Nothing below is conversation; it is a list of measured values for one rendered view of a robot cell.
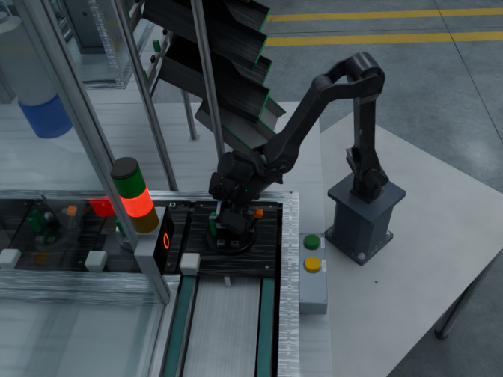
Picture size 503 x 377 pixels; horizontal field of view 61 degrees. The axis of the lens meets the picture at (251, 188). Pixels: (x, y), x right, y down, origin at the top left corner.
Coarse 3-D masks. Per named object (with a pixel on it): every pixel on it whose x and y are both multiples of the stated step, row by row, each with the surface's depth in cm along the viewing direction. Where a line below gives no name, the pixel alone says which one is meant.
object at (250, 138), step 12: (204, 108) 120; (204, 120) 116; (228, 120) 125; (240, 120) 128; (228, 132) 117; (240, 132) 126; (252, 132) 130; (264, 132) 131; (228, 144) 121; (240, 144) 120; (252, 144) 128; (264, 156) 129
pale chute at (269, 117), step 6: (270, 102) 141; (276, 102) 140; (264, 108) 142; (270, 108) 142; (276, 108) 142; (282, 108) 141; (264, 114) 141; (270, 114) 143; (276, 114) 144; (282, 114) 143; (264, 120) 139; (270, 120) 141; (276, 120) 144; (270, 126) 140
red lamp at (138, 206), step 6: (144, 192) 75; (132, 198) 74; (138, 198) 74; (144, 198) 75; (150, 198) 78; (126, 204) 75; (132, 204) 74; (138, 204) 75; (144, 204) 76; (150, 204) 78; (126, 210) 77; (132, 210) 76; (138, 210) 76; (144, 210) 77; (132, 216) 77; (138, 216) 77
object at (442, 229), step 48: (336, 144) 153; (384, 144) 151; (432, 192) 135; (480, 192) 134; (432, 240) 123; (480, 240) 122; (336, 288) 115; (384, 288) 114; (432, 288) 113; (336, 336) 106; (384, 336) 105
